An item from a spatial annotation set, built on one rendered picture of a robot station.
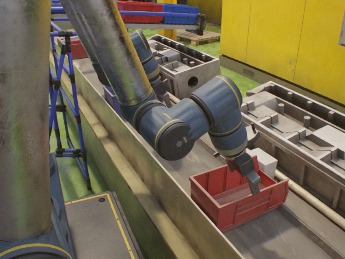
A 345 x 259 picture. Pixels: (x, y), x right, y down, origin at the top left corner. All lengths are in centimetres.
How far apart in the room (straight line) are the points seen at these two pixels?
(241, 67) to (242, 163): 431
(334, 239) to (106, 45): 99
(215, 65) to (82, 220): 132
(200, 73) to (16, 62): 174
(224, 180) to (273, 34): 356
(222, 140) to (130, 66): 32
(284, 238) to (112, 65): 82
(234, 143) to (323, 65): 329
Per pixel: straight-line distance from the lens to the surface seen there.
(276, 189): 119
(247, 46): 503
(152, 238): 178
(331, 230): 128
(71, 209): 189
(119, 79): 82
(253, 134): 96
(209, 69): 218
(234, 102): 82
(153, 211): 145
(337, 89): 403
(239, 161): 95
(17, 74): 51
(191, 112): 77
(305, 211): 132
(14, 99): 52
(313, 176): 134
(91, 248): 165
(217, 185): 124
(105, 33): 77
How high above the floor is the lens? 158
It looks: 29 degrees down
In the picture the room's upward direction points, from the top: straight up
